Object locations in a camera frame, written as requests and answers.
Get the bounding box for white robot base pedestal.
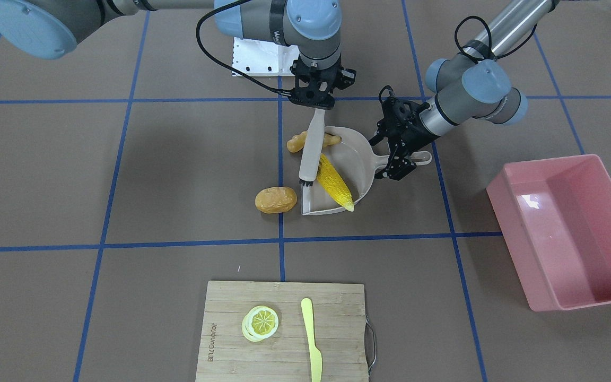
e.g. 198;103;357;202
231;37;299;77

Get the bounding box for pink plastic bin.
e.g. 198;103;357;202
486;154;611;312

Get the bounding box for brown toy potato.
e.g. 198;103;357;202
255;186;298;214

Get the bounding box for beige plastic dustpan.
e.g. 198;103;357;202
301;126;432;216

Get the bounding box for yellow plastic knife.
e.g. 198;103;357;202
301;298;323;381

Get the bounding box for tan toy ginger root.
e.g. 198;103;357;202
286;131;342;154

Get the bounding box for wooden cutting board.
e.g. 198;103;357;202
195;281;370;381

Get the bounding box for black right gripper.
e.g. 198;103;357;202
289;58;357;110

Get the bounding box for yellow toy corn cob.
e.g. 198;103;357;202
316;154;355;211

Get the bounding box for beige hand brush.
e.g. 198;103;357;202
298;109;326;188

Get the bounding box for yellow lemon slices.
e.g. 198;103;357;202
241;306;280;342

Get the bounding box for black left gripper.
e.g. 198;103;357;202
368;85;440;181

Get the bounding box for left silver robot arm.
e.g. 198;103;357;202
369;1;558;180

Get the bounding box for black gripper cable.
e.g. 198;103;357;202
195;0;293;97

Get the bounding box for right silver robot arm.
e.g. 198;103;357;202
0;1;357;110

